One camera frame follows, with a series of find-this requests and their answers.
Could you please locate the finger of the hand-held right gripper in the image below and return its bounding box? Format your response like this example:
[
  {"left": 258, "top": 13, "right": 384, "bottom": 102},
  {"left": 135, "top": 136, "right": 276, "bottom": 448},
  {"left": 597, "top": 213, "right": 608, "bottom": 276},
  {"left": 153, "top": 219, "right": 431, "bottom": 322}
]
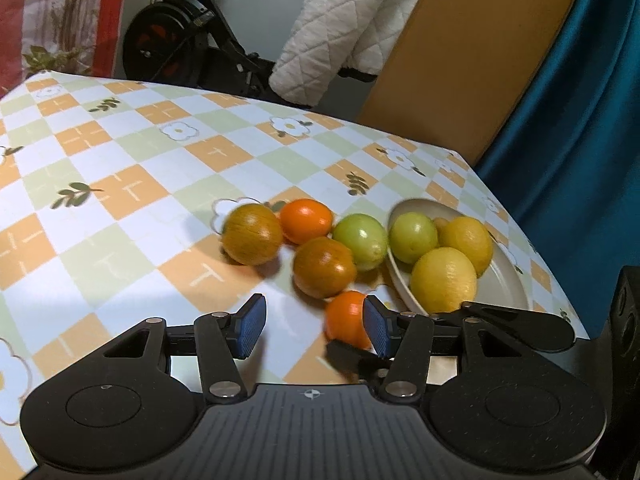
[
  {"left": 435, "top": 301, "right": 576, "bottom": 353},
  {"left": 326, "top": 338, "right": 392, "bottom": 379}
]

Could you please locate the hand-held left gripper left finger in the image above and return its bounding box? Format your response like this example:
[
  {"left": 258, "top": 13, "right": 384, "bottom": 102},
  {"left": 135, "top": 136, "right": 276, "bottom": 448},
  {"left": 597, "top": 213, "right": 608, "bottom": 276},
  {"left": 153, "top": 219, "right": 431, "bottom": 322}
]
[{"left": 102, "top": 294, "right": 268, "bottom": 402}]

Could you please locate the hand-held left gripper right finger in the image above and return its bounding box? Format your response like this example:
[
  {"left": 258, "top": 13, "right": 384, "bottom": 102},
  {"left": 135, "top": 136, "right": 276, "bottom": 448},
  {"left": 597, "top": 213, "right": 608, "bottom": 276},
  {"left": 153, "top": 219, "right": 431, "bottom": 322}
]
[{"left": 362, "top": 295, "right": 527, "bottom": 404}]

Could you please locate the orange tangerine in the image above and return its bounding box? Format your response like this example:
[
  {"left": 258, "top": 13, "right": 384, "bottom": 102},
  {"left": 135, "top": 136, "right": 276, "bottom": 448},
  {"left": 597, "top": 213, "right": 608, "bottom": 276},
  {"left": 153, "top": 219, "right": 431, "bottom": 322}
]
[
  {"left": 279, "top": 199, "right": 334, "bottom": 245},
  {"left": 324, "top": 290, "right": 373, "bottom": 351}
]

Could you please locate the beige round plate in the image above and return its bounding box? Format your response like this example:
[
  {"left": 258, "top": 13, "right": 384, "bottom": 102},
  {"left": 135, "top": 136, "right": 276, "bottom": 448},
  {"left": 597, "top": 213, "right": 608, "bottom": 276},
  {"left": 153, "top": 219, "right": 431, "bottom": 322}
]
[{"left": 385, "top": 198, "right": 531, "bottom": 319}]

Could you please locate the brownish green tangerine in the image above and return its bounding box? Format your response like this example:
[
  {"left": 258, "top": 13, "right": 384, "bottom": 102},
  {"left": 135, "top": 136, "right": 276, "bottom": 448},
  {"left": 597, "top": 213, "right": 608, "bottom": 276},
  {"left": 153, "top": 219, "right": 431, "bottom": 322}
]
[
  {"left": 221, "top": 203, "right": 284, "bottom": 266},
  {"left": 292, "top": 236, "right": 357, "bottom": 299}
]

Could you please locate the yellow lemon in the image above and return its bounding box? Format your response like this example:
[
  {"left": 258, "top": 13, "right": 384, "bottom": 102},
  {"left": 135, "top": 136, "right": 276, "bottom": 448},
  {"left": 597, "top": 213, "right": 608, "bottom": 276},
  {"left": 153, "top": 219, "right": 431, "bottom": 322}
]
[
  {"left": 437, "top": 216, "right": 495, "bottom": 278},
  {"left": 410, "top": 247, "right": 478, "bottom": 315}
]

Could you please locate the green mandarin orange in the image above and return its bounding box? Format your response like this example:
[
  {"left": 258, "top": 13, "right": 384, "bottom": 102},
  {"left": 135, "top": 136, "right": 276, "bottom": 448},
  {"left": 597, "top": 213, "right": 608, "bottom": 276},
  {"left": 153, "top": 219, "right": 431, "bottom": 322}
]
[{"left": 332, "top": 213, "right": 389, "bottom": 271}]

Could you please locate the yellow-green apple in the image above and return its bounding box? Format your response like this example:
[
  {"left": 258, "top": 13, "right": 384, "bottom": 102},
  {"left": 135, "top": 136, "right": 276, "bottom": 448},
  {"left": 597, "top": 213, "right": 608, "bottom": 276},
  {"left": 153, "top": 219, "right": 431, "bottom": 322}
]
[{"left": 389, "top": 212, "right": 440, "bottom": 265}]

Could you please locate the teal curtain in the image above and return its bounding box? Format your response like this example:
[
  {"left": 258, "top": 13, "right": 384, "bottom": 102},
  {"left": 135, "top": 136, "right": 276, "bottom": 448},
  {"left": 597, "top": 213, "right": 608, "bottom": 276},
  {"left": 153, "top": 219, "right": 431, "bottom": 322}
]
[{"left": 472, "top": 0, "right": 640, "bottom": 341}]

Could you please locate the checked floral tablecloth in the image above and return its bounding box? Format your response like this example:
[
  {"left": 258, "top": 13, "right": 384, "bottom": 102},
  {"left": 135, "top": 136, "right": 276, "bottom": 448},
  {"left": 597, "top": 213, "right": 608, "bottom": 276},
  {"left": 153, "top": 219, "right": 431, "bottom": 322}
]
[{"left": 0, "top": 71, "right": 591, "bottom": 480}]

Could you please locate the wooden board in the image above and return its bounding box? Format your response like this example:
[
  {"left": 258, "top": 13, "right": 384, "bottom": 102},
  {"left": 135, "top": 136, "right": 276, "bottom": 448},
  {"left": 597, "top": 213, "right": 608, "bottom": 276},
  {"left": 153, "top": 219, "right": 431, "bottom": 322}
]
[{"left": 356, "top": 0, "right": 593, "bottom": 166}]

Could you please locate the white quilted blanket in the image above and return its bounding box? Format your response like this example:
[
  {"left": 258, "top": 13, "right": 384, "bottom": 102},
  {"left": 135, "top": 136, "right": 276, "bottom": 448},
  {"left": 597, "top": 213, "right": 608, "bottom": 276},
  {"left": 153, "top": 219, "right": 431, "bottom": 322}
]
[{"left": 268, "top": 0, "right": 432, "bottom": 109}]

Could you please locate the black exercise bike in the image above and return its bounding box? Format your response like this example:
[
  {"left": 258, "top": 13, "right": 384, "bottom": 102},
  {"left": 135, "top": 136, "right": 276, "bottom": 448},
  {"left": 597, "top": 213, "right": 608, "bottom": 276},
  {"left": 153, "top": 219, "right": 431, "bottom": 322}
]
[{"left": 122, "top": 0, "right": 281, "bottom": 106}]

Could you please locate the printed backdrop cloth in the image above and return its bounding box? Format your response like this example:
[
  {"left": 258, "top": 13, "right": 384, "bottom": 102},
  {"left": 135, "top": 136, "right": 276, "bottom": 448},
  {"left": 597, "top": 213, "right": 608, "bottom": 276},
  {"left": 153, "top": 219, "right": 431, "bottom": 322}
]
[{"left": 0, "top": 0, "right": 132, "bottom": 92}]

